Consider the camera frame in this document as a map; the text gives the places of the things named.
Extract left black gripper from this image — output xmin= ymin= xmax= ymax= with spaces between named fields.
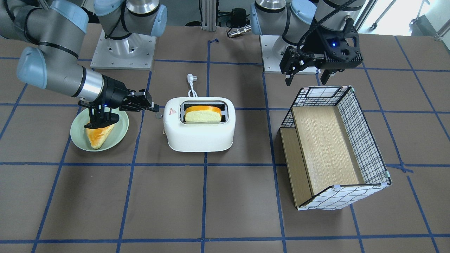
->
xmin=279 ymin=18 xmax=363 ymax=86

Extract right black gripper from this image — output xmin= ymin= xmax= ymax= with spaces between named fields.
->
xmin=102 ymin=76 xmax=160 ymax=113

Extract white toaster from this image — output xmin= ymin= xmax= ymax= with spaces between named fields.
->
xmin=163 ymin=97 xmax=236 ymax=152

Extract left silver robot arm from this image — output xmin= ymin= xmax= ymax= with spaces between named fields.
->
xmin=250 ymin=0 xmax=365 ymax=86

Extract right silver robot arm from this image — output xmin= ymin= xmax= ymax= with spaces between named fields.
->
xmin=1 ymin=0 xmax=167 ymax=112

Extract yellow bread slice in toaster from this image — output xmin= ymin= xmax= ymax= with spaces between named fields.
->
xmin=185 ymin=105 xmax=222 ymax=122

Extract triangular bread on plate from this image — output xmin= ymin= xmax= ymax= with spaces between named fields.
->
xmin=85 ymin=124 xmax=115 ymax=150

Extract green plate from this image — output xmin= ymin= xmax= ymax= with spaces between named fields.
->
xmin=70 ymin=109 xmax=129 ymax=152

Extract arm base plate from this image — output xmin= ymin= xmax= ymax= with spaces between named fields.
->
xmin=259 ymin=35 xmax=322 ymax=75
xmin=90 ymin=31 xmax=156 ymax=70

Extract white toaster power cable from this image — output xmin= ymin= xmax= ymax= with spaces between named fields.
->
xmin=187 ymin=73 xmax=198 ymax=98

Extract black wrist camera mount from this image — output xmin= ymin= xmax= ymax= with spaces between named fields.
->
xmin=78 ymin=100 xmax=120 ymax=129

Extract wire and wood shelf rack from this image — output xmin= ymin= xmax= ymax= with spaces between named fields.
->
xmin=279 ymin=85 xmax=392 ymax=211

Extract aluminium frame post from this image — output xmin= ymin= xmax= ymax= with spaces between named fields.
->
xmin=199 ymin=0 xmax=218 ymax=33

